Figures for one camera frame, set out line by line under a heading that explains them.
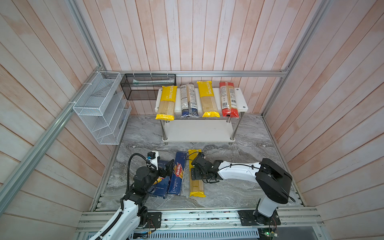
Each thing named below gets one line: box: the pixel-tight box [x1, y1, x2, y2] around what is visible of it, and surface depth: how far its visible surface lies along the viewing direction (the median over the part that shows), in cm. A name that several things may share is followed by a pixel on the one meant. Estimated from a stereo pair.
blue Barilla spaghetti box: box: [168, 151, 187, 196], surface depth 87 cm
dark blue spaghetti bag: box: [180, 82, 199, 118], surface depth 78 cm
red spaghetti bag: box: [219, 82, 239, 118], surface depth 78 cm
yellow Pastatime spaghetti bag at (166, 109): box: [155, 85, 178, 121], surface depth 78 cm
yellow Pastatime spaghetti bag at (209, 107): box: [196, 81, 221, 118], surface depth 78 cm
